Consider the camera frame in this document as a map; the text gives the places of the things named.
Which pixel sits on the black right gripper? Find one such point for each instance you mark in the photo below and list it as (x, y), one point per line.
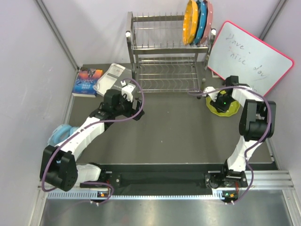
(219, 108)

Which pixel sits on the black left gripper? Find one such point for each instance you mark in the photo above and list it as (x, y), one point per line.
(131, 111)

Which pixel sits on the green dotted plate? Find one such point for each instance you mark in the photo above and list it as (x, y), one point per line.
(233, 108)

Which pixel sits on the orange dotted plate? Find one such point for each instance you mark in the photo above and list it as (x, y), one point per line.
(190, 22)

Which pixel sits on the pink dotted plate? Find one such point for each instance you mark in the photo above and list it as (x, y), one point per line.
(209, 20)

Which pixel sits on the blue dotted plate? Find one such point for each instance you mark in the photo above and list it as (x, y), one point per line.
(202, 16)

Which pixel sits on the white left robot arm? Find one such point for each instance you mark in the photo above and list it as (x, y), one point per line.
(59, 168)

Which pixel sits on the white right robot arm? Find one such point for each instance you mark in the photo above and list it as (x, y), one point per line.
(257, 123)

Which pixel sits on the steel two-tier dish rack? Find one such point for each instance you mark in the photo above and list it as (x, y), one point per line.
(160, 61)

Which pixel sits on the grey manual booklet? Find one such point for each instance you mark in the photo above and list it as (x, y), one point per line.
(112, 78)

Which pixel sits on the pink-framed whiteboard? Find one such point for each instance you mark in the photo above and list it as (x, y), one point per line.
(256, 63)

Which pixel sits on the colourful paperback book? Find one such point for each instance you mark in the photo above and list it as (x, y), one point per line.
(85, 81)

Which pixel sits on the light blue headphones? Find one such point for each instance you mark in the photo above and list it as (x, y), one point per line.
(61, 133)

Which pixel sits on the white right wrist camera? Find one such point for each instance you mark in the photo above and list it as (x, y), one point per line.
(210, 92)

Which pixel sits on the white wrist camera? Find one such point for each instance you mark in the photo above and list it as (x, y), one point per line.
(128, 90)
(210, 92)

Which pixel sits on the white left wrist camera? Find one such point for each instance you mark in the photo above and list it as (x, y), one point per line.
(128, 90)

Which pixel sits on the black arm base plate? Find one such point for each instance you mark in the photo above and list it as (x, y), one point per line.
(202, 175)

